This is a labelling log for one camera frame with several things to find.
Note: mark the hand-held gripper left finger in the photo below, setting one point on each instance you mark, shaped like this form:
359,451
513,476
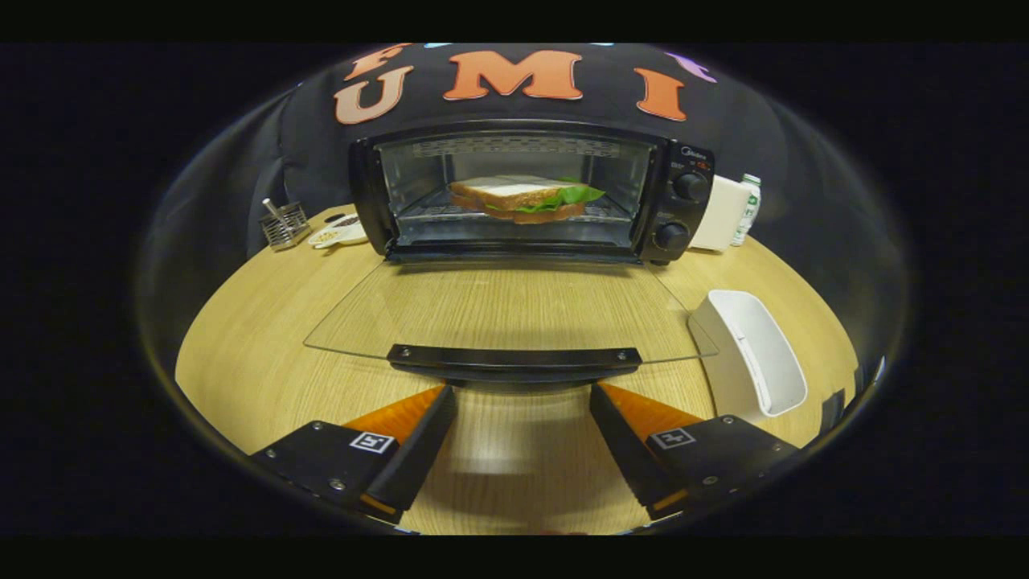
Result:
418,454

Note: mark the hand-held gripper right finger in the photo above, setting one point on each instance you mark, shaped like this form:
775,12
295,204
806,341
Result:
627,450

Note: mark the black toaster oven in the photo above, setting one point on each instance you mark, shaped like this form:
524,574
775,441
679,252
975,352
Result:
683,211

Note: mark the lettuce sandwich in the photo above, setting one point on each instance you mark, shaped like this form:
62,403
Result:
514,197

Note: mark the white pop-up toaster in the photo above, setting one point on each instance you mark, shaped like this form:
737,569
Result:
719,213

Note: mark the white rectangular plate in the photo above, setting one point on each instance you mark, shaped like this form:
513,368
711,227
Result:
756,346

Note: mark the white divided snack dish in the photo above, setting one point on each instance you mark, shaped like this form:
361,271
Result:
342,233

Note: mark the white bottle with green label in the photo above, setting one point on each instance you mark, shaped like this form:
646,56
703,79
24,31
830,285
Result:
749,209

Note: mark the white stick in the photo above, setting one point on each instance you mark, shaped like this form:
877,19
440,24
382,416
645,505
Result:
272,209

